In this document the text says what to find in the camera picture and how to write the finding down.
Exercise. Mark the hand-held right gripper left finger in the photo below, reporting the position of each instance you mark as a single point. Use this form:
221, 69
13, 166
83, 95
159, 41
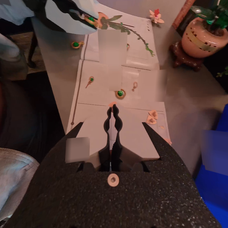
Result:
96, 128

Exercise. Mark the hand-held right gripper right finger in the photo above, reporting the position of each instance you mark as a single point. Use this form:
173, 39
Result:
135, 137

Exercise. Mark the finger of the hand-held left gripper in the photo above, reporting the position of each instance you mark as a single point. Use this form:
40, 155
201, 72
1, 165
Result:
58, 19
89, 6

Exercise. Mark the small pink petal piece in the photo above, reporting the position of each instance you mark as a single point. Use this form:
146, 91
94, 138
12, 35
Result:
112, 103

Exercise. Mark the brown branch with green leaves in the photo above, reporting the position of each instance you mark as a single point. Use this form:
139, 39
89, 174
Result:
139, 36

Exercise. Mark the grey desk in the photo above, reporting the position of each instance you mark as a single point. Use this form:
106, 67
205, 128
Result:
187, 92

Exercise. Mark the round pink piece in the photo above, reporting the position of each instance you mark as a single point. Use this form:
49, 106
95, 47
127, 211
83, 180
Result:
103, 17

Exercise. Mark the tiny pink piece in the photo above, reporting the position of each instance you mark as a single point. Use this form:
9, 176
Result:
162, 127

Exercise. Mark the black furniture leg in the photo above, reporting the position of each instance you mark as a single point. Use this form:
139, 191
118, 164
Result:
33, 51

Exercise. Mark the pale cloth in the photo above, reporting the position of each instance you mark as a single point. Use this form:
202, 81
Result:
12, 10

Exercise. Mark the white instruction booklet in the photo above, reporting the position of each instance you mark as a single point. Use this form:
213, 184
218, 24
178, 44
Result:
97, 74

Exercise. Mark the pink and red brick flower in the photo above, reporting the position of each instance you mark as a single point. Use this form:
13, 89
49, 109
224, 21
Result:
156, 16

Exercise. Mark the brown pot stand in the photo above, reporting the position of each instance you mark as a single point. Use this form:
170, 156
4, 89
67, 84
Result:
185, 59

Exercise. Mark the grey zippered cloth bag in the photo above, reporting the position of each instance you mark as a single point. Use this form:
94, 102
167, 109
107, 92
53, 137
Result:
14, 178

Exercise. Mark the blue plastic bin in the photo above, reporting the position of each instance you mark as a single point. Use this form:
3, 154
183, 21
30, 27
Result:
213, 194

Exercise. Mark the small green sprig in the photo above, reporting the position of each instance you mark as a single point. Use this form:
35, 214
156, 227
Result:
223, 72

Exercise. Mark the pink plant pot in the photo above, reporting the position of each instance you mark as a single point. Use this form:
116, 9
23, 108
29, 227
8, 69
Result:
199, 42

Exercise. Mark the green potted plant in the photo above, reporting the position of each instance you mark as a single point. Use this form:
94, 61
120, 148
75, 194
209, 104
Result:
216, 15

